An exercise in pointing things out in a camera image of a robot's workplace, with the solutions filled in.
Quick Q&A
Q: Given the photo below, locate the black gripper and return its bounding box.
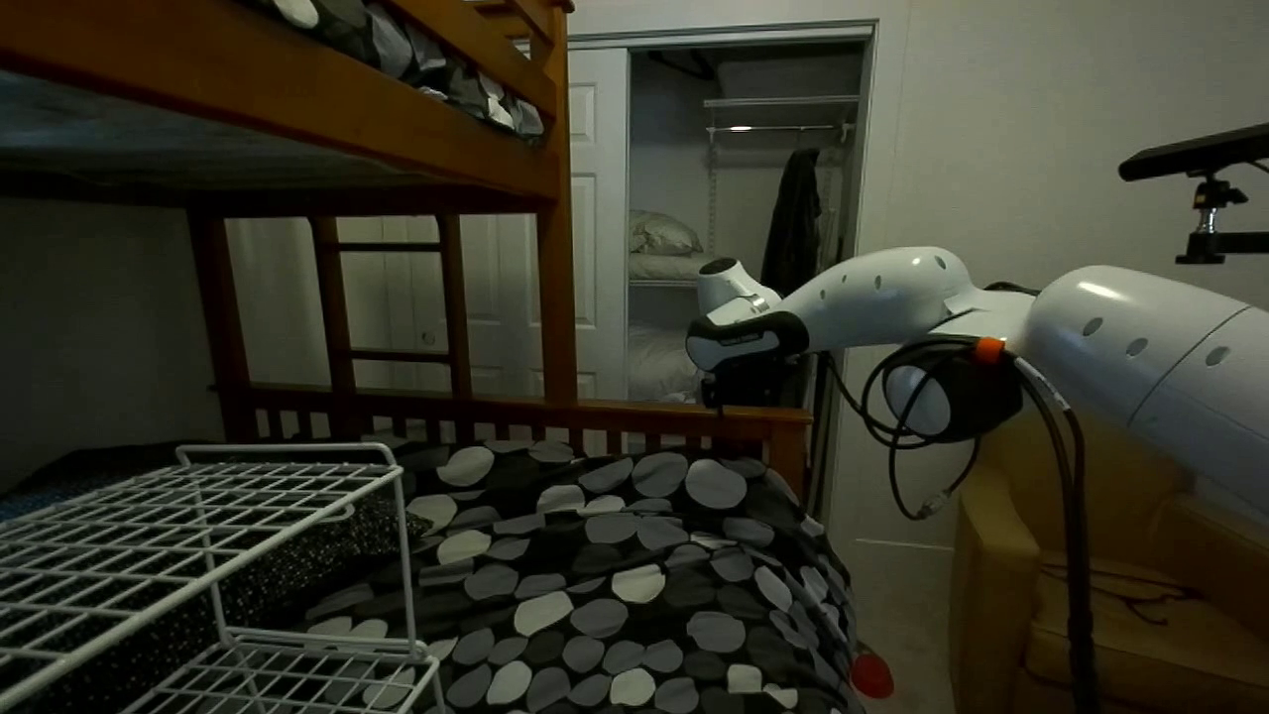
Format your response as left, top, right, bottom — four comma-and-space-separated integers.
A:
702, 355, 806, 407

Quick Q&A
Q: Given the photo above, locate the black grey-dotted blanket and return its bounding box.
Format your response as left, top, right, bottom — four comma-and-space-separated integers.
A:
305, 445, 865, 714

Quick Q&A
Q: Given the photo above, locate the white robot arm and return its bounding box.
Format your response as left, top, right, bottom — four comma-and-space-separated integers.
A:
685, 244, 1269, 519

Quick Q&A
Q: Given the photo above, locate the red round toy object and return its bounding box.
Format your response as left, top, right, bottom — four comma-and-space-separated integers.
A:
850, 649, 892, 698

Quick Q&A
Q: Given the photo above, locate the dark hanging jacket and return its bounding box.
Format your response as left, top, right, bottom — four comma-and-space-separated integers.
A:
760, 147, 821, 293

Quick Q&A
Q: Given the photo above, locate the white closet door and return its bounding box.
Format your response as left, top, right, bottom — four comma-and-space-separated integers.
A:
569, 46, 631, 400

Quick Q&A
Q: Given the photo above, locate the yellow armchair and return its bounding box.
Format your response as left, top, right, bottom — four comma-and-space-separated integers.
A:
949, 449, 1269, 714

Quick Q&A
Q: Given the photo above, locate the black camera on stand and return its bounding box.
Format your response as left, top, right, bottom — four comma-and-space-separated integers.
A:
1118, 122, 1269, 265

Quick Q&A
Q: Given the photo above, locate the white wire rack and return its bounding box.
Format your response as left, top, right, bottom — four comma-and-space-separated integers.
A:
0, 441, 444, 714

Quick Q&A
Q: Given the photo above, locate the wooden bunk bed frame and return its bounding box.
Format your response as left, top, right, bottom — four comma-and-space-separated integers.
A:
0, 0, 810, 486

